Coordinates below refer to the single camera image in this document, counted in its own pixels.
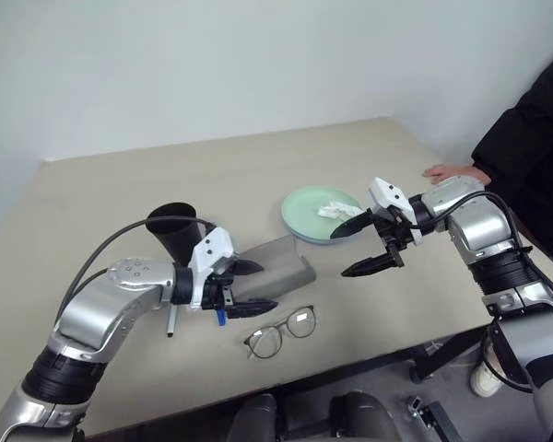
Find silver metal bracket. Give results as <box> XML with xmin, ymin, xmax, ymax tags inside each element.
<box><xmin>405</xmin><ymin>395</ymin><xmax>428</xmax><ymax>418</ymax></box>

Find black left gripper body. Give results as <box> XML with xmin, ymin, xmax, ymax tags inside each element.
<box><xmin>201</xmin><ymin>260</ymin><xmax>239</xmax><ymax>312</ymax></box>

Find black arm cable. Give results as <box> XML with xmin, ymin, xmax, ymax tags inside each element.
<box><xmin>62</xmin><ymin>218</ymin><xmax>220</xmax><ymax>319</ymax></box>
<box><xmin>430</xmin><ymin>191</ymin><xmax>553</xmax><ymax>323</ymax></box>

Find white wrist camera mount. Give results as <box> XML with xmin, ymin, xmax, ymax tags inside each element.
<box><xmin>367</xmin><ymin>177</ymin><xmax>425</xmax><ymax>245</ymax></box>
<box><xmin>187</xmin><ymin>226</ymin><xmax>235</xmax><ymax>310</ymax></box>

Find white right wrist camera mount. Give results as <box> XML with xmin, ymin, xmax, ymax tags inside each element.
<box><xmin>367</xmin><ymin>177</ymin><xmax>425</xmax><ymax>245</ymax></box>

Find white marker with black cap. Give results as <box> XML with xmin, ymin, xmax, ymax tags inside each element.
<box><xmin>164</xmin><ymin>301</ymin><xmax>180</xmax><ymax>339</ymax></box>

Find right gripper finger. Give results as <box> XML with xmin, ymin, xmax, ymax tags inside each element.
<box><xmin>340</xmin><ymin>250</ymin><xmax>405</xmax><ymax>278</ymax></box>
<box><xmin>330</xmin><ymin>207</ymin><xmax>374</xmax><ymax>240</ymax></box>

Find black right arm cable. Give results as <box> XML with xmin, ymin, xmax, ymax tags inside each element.
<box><xmin>430</xmin><ymin>191</ymin><xmax>553</xmax><ymax>323</ymax></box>

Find black tapered cup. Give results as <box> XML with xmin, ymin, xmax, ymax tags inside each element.
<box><xmin>146</xmin><ymin>201</ymin><xmax>204</xmax><ymax>268</ymax></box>

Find white floor cable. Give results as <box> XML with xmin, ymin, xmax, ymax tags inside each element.
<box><xmin>423</xmin><ymin>338</ymin><xmax>453</xmax><ymax>355</ymax></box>

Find bystander person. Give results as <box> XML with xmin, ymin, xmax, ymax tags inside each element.
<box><xmin>469</xmin><ymin>45</ymin><xmax>553</xmax><ymax>277</ymax></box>

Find dark rounded shape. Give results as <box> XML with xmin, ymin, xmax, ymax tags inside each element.
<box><xmin>329</xmin><ymin>390</ymin><xmax>400</xmax><ymax>442</ymax></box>
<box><xmin>228</xmin><ymin>392</ymin><xmax>289</xmax><ymax>442</ymax></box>

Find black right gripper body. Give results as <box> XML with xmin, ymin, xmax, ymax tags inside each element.
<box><xmin>371</xmin><ymin>206</ymin><xmax>418</xmax><ymax>268</ymax></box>

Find grey glasses case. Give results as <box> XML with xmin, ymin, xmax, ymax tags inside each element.
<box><xmin>232</xmin><ymin>233</ymin><xmax>318</xmax><ymax>305</ymax></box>

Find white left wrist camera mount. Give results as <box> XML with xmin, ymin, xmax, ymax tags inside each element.
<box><xmin>187</xmin><ymin>226</ymin><xmax>235</xmax><ymax>310</ymax></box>

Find light blue plate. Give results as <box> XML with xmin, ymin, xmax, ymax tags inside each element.
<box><xmin>285</xmin><ymin>225</ymin><xmax>351</xmax><ymax>247</ymax></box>

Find mint green plate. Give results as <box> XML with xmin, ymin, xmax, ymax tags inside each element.
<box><xmin>280</xmin><ymin>184</ymin><xmax>365</xmax><ymax>243</ymax></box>

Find black floor bar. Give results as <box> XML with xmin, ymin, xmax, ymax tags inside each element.
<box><xmin>421</xmin><ymin>400</ymin><xmax>466</xmax><ymax>442</ymax></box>

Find crumpled white tissue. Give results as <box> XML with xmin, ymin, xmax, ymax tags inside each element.
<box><xmin>316</xmin><ymin>200</ymin><xmax>356</xmax><ymax>220</ymax></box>

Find white shoe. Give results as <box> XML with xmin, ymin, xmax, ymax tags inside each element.
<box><xmin>469</xmin><ymin>361</ymin><xmax>506</xmax><ymax>398</ymax></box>

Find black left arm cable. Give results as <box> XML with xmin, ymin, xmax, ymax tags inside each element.
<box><xmin>62</xmin><ymin>218</ymin><xmax>220</xmax><ymax>319</ymax></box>

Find bystander's bare hand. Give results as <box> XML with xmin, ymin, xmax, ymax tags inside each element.
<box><xmin>422</xmin><ymin>164</ymin><xmax>492</xmax><ymax>186</ymax></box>

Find thin-framed eyeglasses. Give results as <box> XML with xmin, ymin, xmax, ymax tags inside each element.
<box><xmin>243</xmin><ymin>304</ymin><xmax>318</xmax><ymax>360</ymax></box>

